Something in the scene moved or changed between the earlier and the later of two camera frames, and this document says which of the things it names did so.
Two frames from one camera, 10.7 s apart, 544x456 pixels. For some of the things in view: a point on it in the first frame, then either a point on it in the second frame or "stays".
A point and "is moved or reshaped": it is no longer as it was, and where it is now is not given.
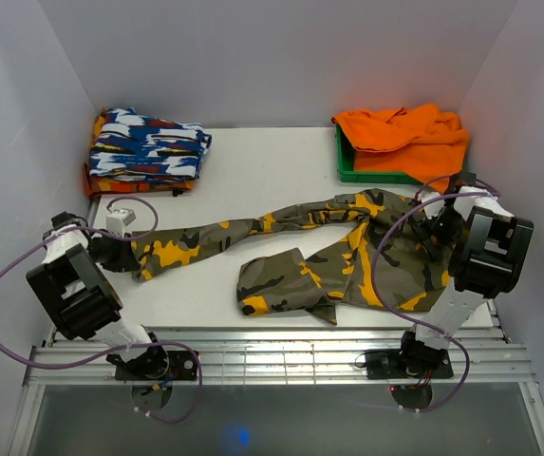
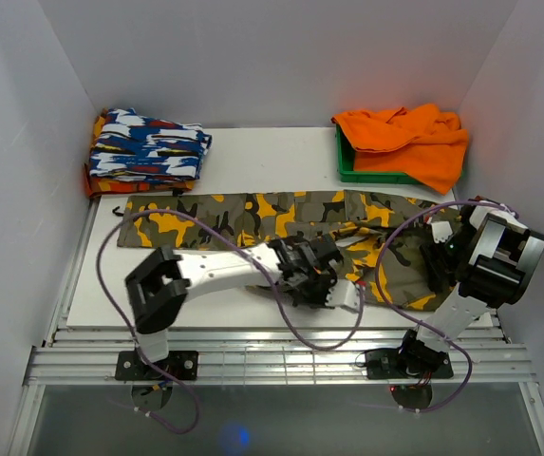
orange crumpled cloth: x=424 y=142 stays
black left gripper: x=124 y=260 → x=319 y=302
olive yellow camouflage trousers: x=384 y=256 is moved or reshaped
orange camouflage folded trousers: x=100 y=187 stays
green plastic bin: x=347 y=173 stays
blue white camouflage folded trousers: x=130 y=144 stays
